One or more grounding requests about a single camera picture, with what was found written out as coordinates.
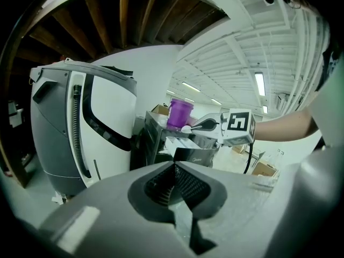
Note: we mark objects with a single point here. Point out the white detergent drawer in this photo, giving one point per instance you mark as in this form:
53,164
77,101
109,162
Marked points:
182,143

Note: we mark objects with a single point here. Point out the white detergent scoop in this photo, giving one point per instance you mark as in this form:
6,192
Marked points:
186,129

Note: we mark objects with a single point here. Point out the person's right forearm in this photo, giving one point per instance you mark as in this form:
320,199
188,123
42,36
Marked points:
285,128

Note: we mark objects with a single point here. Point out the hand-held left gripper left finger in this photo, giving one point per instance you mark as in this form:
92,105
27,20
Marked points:
107,219

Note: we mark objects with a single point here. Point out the person's black printed shirt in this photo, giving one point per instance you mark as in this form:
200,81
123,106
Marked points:
331,63

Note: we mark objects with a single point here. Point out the dark grey washing machine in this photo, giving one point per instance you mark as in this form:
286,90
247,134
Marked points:
154,141

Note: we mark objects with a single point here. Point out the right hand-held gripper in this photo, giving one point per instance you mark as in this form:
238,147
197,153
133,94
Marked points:
237,126

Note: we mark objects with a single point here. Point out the purple detergent tub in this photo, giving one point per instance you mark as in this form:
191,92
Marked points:
179,115

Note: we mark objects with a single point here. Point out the brown cardboard box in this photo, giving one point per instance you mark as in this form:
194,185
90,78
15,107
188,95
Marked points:
160,109
264,168

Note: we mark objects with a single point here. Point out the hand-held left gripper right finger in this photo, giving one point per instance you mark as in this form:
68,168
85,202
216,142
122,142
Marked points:
255,219

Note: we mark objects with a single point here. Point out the large white grey appliance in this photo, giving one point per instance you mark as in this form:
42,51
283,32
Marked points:
80,128

